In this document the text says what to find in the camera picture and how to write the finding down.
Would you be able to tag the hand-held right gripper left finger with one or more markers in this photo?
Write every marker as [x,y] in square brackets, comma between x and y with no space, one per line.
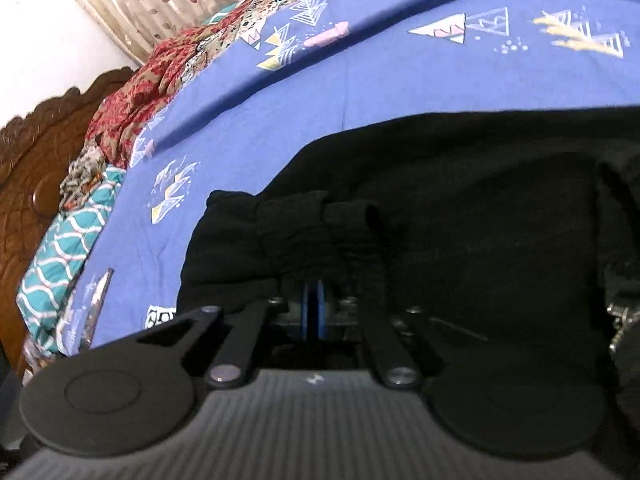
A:
[306,310]

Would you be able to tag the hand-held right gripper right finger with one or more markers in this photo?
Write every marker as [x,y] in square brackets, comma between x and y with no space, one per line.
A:
[320,310]

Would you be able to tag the black pants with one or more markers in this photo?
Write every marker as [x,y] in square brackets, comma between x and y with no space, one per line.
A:
[450,220]

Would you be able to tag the teal wave-pattern pillow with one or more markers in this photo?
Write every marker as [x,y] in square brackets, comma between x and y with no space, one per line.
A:
[65,255]

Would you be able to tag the blue printed bedsheet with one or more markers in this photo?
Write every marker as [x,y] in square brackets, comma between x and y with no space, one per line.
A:
[400,60]

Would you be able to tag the red patterned cloth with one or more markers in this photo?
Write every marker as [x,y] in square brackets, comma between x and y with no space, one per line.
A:
[150,85]

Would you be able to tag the carved wooden headboard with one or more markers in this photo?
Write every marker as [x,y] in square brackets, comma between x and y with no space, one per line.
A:
[35,185]

